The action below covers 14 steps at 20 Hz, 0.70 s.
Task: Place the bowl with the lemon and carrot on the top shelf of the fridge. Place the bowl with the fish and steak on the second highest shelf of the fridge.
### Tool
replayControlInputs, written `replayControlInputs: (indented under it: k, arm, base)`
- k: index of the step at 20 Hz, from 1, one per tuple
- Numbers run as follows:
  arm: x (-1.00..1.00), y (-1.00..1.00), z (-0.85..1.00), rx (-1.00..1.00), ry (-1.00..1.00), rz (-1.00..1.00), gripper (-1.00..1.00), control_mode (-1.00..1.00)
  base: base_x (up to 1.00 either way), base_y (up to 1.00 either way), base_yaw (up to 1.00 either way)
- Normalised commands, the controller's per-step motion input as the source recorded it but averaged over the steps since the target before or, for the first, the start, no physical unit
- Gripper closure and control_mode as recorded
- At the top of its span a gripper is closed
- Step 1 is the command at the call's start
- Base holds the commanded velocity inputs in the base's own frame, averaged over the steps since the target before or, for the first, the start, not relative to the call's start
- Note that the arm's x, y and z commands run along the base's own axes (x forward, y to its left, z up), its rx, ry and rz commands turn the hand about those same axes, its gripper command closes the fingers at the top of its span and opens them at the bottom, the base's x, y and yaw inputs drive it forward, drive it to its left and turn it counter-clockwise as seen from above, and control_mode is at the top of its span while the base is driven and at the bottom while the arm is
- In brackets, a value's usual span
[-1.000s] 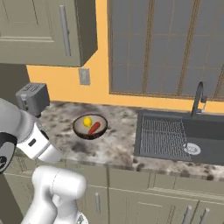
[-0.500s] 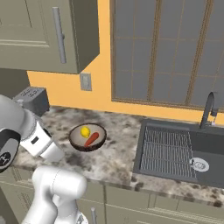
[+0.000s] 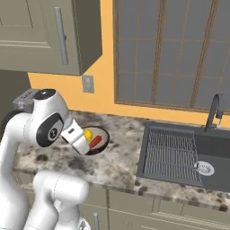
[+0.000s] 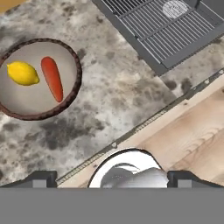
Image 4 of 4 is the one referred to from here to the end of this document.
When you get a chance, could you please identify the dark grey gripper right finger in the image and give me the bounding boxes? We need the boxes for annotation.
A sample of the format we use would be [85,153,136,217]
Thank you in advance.
[167,170,224,189]

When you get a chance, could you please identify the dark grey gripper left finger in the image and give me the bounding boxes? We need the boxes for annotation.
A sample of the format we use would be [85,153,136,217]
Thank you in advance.
[2,170,58,189]

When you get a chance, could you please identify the brown rimmed bowl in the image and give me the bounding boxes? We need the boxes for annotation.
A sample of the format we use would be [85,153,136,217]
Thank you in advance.
[0,38,83,122]

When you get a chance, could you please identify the orange carrot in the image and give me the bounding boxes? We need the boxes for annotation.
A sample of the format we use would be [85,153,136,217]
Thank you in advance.
[40,56,64,103]

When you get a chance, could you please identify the yellow lemon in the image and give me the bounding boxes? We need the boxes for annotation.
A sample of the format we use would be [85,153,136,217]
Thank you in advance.
[6,60,40,87]

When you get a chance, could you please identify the white rounded object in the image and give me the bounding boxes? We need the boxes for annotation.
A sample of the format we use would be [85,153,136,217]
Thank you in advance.
[87,148,169,189]

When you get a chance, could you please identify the grey dish rack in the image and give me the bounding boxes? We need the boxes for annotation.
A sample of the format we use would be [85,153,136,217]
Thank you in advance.
[92,0,224,77]

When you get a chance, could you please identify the white round plate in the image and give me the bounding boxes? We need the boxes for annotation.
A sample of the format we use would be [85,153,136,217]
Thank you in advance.
[162,0,190,20]

